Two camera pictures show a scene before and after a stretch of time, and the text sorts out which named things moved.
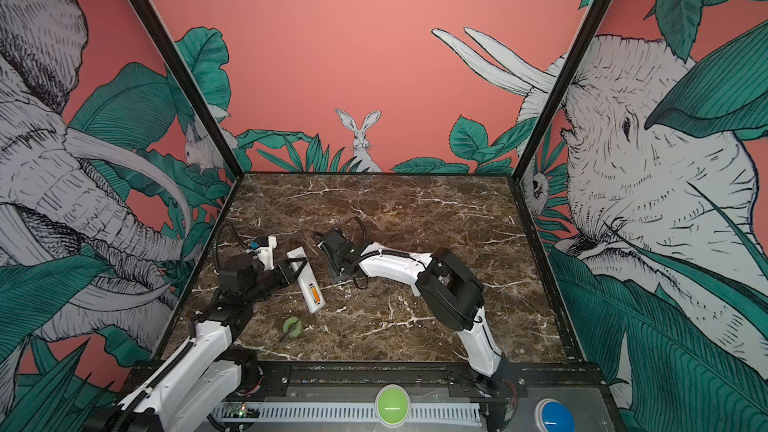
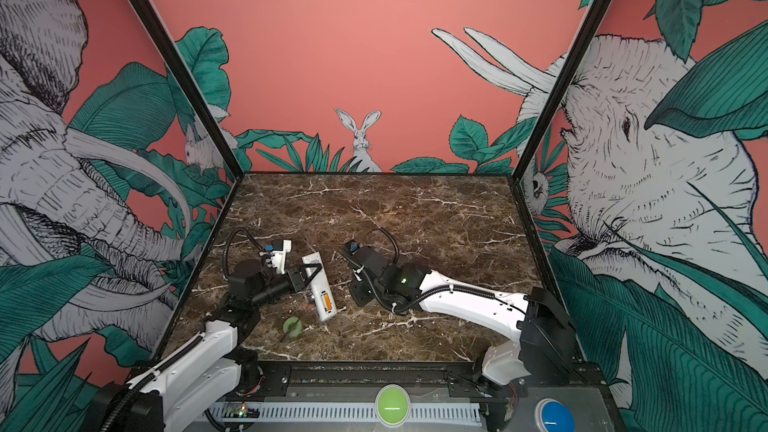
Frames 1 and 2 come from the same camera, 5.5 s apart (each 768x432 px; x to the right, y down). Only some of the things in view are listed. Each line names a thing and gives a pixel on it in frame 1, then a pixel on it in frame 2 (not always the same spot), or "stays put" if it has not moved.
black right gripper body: (338, 269) → (362, 292)
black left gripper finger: (303, 259) → (314, 265)
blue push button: (553, 416) stays put
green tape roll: (289, 324) stays put
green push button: (392, 405) stays put
